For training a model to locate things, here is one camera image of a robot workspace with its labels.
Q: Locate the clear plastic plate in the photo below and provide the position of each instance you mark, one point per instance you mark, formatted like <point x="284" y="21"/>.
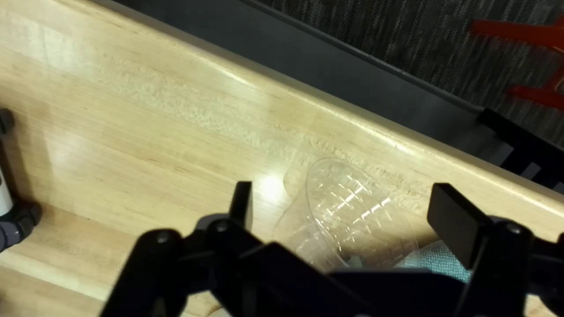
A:
<point x="348" y="211"/>

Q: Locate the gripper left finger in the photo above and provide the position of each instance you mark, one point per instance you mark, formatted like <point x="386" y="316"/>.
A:
<point x="229" y="264"/>

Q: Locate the black frame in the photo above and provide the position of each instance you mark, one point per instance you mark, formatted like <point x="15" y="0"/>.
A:
<point x="524" y="145"/>

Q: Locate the light blue towel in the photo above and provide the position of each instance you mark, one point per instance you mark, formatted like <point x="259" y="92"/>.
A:
<point x="434" y="259"/>

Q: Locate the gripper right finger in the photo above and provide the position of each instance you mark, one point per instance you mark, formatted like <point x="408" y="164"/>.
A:
<point x="506" y="259"/>

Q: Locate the red frame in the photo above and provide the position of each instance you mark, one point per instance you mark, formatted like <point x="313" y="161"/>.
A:
<point x="528" y="35"/>

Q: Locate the stand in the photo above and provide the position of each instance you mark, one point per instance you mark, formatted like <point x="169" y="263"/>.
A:
<point x="17" y="220"/>

